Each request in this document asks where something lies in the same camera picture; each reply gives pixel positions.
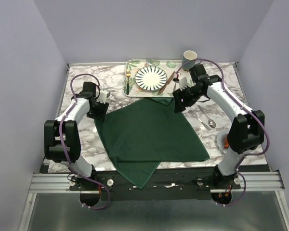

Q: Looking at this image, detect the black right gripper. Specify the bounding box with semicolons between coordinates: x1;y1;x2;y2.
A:
172;85;203;114

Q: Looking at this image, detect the dark green cloth napkin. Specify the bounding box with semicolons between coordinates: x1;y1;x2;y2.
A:
95;98;210;189

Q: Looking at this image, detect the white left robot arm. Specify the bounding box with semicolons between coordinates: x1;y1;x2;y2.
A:
44;82;110;190

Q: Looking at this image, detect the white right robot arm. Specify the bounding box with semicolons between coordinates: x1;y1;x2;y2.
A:
172;64;265;189

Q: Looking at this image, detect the silver fork on table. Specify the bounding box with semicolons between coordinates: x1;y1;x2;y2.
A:
188;110;211;130

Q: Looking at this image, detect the silver spoon on tray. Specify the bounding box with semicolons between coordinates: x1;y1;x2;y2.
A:
172;71;180;92

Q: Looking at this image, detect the leaf-patterned serving tray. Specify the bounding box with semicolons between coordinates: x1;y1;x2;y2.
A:
123;59;182;98

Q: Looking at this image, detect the striped white round plate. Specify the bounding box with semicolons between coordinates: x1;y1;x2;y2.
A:
135;66;168;91

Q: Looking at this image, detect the silver spoon on table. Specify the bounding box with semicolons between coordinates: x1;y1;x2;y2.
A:
198;105;216;128

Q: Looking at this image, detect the green ceramic mug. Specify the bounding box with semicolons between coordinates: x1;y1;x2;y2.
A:
182;51;202;71

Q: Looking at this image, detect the white saucer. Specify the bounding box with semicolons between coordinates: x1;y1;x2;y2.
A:
216;129;229;154

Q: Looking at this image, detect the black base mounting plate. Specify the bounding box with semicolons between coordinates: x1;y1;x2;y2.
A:
39;164;246;202

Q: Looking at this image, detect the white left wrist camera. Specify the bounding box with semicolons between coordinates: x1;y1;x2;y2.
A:
96;90;110;104

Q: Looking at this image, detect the gold fork green handle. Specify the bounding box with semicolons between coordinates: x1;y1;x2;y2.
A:
126;68;131;95

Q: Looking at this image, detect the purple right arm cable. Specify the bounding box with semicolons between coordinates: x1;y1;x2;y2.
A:
175;58;271;207

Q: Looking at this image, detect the aluminium frame rail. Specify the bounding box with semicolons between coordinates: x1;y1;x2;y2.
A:
29;171;285;193

